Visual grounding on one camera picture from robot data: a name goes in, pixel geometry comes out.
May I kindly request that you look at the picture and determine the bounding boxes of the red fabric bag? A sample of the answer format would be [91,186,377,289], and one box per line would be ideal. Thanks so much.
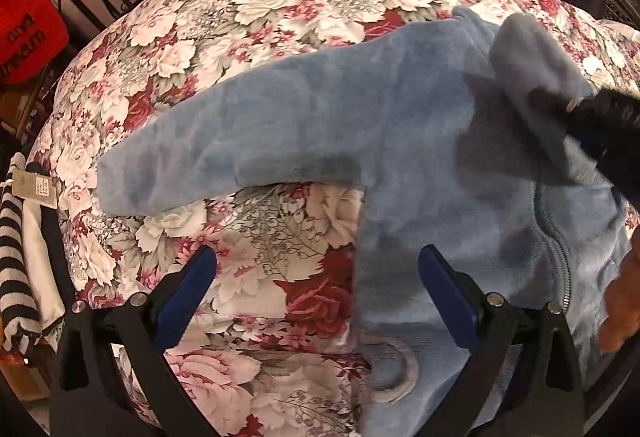
[0,0,70,86]

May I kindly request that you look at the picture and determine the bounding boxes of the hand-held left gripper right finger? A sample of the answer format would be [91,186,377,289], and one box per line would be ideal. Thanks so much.
[417,244,586,437]

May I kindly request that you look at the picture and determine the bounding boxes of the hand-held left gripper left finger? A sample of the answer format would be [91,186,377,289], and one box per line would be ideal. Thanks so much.
[49,244,221,437]

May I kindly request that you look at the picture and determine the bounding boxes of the blue fleece zip jacket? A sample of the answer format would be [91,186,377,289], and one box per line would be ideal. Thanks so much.
[95,7,640,437]

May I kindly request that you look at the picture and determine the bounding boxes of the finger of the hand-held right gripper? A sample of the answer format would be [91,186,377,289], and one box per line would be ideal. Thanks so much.
[575,116,640,214]
[566,88,640,140]

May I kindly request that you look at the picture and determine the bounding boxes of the floral printed blanket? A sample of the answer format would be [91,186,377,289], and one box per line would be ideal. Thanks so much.
[30,0,640,437]

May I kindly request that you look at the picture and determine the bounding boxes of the person's right hand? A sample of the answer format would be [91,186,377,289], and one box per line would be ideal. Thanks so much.
[597,223,640,354]

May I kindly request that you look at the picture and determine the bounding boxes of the navy white striped garment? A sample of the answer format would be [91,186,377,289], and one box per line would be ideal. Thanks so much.
[0,151,45,354]

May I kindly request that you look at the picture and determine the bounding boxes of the paper clothing tag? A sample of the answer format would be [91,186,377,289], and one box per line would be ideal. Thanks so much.
[12,167,64,208]

